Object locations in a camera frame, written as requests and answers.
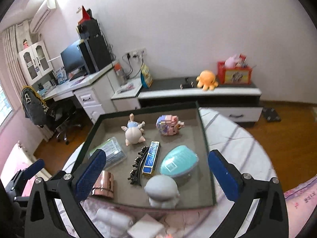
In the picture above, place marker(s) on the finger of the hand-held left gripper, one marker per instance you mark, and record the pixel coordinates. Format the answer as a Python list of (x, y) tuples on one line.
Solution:
[(34, 168)]

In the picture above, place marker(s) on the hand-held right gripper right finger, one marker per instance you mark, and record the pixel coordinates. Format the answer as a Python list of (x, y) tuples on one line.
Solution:
[(224, 177)]

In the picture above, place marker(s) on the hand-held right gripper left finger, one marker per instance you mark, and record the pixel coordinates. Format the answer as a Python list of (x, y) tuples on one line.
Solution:
[(91, 176)]

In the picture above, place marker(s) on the rose gold cylinder case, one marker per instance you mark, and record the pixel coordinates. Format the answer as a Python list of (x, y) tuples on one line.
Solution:
[(106, 183)]

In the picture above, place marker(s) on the face mask packet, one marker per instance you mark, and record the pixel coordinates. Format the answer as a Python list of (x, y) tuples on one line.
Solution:
[(116, 151)]

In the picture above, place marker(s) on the black hair clip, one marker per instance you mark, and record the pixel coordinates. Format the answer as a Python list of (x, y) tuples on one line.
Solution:
[(135, 172)]

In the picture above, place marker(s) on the pink box with dark rim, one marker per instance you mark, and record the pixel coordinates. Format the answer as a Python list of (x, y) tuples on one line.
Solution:
[(109, 129)]

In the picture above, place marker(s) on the pig doll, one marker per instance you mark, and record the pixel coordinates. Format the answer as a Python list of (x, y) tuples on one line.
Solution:
[(132, 135)]

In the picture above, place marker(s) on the slim dark blue box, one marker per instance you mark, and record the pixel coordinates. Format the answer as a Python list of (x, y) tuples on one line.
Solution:
[(151, 158)]

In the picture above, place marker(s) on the white astronaut figure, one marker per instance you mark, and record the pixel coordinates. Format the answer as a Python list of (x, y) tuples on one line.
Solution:
[(161, 186)]

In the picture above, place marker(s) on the pink building block toy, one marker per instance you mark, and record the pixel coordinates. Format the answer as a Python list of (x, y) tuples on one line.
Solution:
[(166, 125)]

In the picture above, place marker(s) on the pink bed blanket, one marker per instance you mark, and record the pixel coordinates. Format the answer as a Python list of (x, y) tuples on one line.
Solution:
[(10, 158)]

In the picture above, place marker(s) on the white roll package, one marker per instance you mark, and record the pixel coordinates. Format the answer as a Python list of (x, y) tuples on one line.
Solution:
[(114, 218)]

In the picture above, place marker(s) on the black office chair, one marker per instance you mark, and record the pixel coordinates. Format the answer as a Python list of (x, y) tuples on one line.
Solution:
[(62, 114)]

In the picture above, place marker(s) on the dark printed jacket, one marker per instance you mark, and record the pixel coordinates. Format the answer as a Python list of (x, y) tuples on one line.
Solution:
[(32, 106)]

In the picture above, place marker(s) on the window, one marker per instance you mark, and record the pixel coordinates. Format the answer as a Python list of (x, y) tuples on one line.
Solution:
[(3, 104)]

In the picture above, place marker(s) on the white flat box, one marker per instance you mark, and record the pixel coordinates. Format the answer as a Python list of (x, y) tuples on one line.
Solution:
[(146, 225)]

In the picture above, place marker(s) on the black floor scale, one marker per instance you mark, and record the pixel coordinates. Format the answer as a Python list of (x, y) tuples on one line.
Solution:
[(271, 115)]

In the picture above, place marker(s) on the pink printed cloth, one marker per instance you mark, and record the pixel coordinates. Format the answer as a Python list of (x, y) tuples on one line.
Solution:
[(302, 193)]

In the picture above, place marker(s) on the black white low cabinet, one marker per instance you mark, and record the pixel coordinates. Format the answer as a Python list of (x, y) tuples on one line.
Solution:
[(223, 96)]

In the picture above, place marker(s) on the small white side table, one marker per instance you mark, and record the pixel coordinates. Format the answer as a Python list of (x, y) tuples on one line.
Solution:
[(126, 103)]

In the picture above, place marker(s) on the white desk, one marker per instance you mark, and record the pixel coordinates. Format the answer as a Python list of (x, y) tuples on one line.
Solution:
[(99, 89)]

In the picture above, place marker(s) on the printed leaflet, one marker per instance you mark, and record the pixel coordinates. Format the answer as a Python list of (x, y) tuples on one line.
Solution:
[(126, 88)]

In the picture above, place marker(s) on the blue white box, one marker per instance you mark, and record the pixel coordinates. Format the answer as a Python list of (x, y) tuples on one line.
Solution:
[(61, 75)]

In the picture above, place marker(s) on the small black device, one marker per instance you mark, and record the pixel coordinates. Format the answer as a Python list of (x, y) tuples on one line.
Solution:
[(187, 85)]

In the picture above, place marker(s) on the orange octopus plush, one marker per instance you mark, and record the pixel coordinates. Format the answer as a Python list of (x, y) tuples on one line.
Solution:
[(206, 79)]

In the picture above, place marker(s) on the black keyboard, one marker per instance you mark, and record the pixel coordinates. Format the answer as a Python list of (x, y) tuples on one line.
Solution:
[(78, 75)]

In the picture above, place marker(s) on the red storage box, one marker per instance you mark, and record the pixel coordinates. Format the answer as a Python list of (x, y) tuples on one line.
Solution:
[(235, 75)]

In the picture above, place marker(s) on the bottle with orange cap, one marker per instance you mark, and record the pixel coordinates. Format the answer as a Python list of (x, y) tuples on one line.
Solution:
[(120, 75)]

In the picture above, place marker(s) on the yellow blue snack bag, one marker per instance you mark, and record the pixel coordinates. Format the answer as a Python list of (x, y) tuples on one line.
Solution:
[(146, 76)]

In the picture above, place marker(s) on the white hutch cabinet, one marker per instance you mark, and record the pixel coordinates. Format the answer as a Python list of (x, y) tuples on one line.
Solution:
[(39, 54)]

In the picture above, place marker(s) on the pink plush toy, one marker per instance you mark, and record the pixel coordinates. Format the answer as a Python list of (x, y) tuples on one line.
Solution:
[(231, 60)]

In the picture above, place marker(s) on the black computer monitor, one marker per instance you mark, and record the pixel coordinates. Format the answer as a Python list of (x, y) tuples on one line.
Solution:
[(71, 57)]

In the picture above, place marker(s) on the black computer tower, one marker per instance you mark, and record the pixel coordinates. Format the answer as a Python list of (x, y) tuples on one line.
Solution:
[(96, 54)]

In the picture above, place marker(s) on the small doll with pink dress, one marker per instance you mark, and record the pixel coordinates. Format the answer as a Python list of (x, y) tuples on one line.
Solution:
[(25, 44)]

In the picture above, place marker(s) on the beige curtain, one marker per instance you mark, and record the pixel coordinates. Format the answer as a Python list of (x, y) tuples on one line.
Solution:
[(12, 44)]

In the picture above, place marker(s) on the white air conditioner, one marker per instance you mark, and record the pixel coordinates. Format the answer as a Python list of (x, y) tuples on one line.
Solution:
[(42, 14)]

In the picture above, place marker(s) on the red paper box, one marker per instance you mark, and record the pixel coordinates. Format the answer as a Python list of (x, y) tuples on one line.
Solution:
[(85, 14)]

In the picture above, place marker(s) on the white bed frame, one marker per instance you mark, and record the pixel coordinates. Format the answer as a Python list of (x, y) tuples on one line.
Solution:
[(27, 152)]

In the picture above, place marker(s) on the white wall outlet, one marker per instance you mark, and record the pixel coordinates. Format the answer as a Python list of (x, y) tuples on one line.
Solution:
[(135, 52)]

